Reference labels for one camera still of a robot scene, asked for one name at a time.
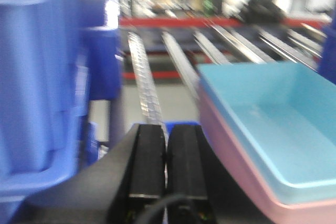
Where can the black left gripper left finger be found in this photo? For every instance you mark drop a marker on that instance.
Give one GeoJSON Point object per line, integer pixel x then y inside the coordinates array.
{"type": "Point", "coordinates": [115, 189]}

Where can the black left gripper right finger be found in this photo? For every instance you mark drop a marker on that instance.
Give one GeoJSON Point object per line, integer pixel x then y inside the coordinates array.
{"type": "Point", "coordinates": [196, 172]}

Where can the light blue plastic box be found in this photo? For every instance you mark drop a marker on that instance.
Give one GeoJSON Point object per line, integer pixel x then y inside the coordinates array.
{"type": "Point", "coordinates": [283, 115]}

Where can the pink plastic box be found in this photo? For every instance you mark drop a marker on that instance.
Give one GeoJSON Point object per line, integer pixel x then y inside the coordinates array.
{"type": "Point", "coordinates": [232, 156]}

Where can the blue bins lower shelf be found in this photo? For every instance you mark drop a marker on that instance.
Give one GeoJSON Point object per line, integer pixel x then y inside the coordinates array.
{"type": "Point", "coordinates": [168, 123]}

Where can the blue bin upper left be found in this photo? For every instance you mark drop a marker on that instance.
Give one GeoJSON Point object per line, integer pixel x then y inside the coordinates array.
{"type": "Point", "coordinates": [56, 57]}

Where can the roller conveyor rails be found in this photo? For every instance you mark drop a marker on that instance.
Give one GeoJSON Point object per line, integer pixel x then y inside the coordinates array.
{"type": "Point", "coordinates": [223, 45]}

